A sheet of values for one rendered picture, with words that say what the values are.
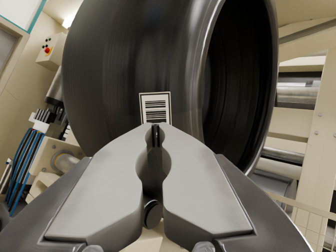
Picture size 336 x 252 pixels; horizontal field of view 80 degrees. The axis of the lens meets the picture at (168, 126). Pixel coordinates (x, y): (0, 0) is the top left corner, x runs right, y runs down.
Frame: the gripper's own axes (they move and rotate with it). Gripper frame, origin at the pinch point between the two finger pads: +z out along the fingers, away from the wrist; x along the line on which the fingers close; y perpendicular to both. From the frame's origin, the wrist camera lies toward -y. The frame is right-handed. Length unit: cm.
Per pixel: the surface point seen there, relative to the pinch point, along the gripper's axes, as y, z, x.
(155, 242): 26.8, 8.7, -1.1
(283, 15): -6, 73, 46
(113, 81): 1.6, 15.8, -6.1
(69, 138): 30, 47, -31
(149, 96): 2.8, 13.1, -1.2
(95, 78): 2.1, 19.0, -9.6
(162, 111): 4.7, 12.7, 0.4
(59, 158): 25.7, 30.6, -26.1
